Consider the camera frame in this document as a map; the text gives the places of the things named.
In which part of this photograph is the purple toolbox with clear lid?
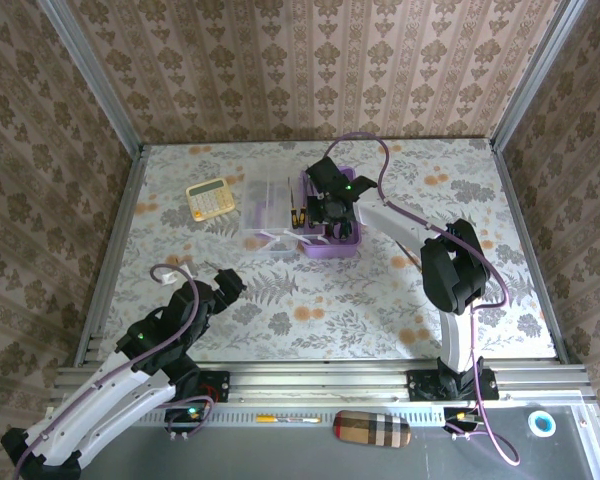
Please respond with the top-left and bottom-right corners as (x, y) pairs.
(238, 166), (365, 261)

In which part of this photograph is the small circuit board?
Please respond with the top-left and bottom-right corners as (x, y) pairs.
(163, 406), (207, 427)
(442, 406), (482, 427)

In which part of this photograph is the beige desk calculator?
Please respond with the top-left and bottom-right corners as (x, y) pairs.
(185, 178), (238, 223)

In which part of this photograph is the yellow pen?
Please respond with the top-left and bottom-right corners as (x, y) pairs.
(255, 413), (323, 425)

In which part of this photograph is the plaid glasses case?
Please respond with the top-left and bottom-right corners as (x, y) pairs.
(332, 409), (413, 450)

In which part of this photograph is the white blue tape roll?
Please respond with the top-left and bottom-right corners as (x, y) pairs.
(526, 410), (558, 440)

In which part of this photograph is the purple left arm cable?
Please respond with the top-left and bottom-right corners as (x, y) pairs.
(13, 262), (215, 480)

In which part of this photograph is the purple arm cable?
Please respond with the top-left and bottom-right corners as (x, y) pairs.
(324, 130), (522, 469)
(13, 262), (215, 480)

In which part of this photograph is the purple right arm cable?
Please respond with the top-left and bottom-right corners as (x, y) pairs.
(324, 130), (522, 469)

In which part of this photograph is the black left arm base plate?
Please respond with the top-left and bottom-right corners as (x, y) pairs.
(169, 368), (232, 404)

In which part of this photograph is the grey slotted cable duct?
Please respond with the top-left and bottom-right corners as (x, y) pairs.
(152, 408), (447, 428)

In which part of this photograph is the aluminium front rail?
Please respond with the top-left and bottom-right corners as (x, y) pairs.
(49, 362), (595, 405)

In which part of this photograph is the aluminium side rail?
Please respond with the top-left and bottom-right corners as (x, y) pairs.
(489, 139), (571, 366)
(72, 145), (149, 369)

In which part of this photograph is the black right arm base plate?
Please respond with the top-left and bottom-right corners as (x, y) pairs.
(406, 368), (500, 402)

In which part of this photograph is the aluminium frame post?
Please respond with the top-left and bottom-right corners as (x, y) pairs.
(35, 0), (146, 154)
(489, 0), (589, 151)

